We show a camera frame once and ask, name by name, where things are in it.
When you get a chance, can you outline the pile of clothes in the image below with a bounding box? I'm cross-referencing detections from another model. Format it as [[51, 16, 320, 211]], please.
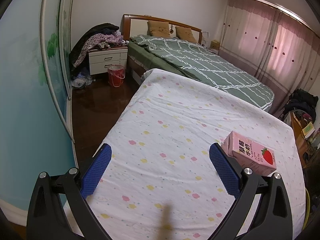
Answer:
[[69, 23, 125, 68]]

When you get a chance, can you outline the sliding wardrobe door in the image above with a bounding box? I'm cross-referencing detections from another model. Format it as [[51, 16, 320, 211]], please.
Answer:
[[1, 0, 75, 210]]

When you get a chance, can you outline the red plastic bucket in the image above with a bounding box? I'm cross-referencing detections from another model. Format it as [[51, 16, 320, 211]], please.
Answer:
[[108, 64, 125, 88]]

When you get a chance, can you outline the pink window curtain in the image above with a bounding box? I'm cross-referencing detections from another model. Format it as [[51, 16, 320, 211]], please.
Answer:
[[219, 0, 319, 116]]

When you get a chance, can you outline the right brown pillow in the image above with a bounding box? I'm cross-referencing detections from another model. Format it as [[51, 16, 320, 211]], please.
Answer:
[[176, 26, 197, 43]]

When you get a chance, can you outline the brown pillow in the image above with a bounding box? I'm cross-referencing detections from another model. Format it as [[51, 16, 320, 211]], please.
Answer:
[[148, 21, 170, 38], [176, 26, 197, 43]]

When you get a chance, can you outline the pink strawberry milk carton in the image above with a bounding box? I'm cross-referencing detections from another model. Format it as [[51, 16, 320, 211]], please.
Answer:
[[221, 131, 277, 176]]

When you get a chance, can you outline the yellow rimmed trash bin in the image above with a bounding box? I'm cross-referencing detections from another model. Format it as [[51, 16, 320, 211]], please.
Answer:
[[302, 188, 311, 230]]

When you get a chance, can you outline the black bag pile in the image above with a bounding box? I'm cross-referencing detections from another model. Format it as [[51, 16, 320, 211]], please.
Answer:
[[283, 89, 319, 119]]

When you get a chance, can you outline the left brown pillow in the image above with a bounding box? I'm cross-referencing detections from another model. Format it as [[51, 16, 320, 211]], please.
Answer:
[[148, 21, 170, 38]]

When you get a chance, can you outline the orange wooden desk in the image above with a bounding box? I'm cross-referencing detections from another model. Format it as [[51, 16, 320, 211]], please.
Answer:
[[290, 111, 319, 168]]

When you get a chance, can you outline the floral white table cloth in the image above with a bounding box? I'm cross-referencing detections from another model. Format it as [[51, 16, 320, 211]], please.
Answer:
[[87, 69, 305, 239]]

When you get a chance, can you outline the small box bedside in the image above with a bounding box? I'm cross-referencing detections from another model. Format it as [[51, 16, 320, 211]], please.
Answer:
[[210, 40, 220, 50]]

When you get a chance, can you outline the green plaid bed quilt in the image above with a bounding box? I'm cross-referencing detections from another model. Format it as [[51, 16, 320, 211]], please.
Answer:
[[130, 35, 274, 112]]

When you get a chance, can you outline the wooden bed headboard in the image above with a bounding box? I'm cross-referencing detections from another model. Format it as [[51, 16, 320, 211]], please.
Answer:
[[121, 14, 202, 44]]

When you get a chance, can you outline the white nightstand with drawers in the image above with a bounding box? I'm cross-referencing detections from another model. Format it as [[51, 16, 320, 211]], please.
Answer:
[[88, 46, 128, 75]]

